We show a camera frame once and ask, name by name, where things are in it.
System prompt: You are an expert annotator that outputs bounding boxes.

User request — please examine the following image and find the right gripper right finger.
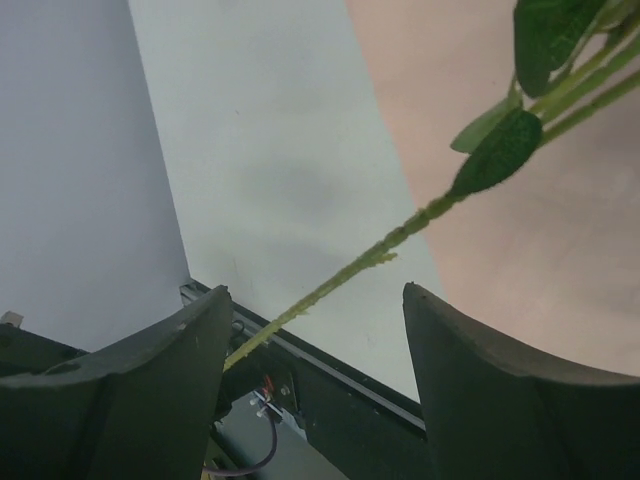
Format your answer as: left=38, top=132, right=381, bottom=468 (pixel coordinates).
left=403, top=283, right=639, bottom=479

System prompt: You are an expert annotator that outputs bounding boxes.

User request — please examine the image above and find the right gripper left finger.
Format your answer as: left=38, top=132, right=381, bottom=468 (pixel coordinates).
left=1, top=286, right=233, bottom=479

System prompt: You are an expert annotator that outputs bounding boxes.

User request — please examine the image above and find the pink wrapping paper sheet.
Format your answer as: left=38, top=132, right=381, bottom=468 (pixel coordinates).
left=347, top=1, right=639, bottom=375

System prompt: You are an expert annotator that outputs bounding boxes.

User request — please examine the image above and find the pale pink fake flower stem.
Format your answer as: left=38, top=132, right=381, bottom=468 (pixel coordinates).
left=224, top=1, right=639, bottom=370

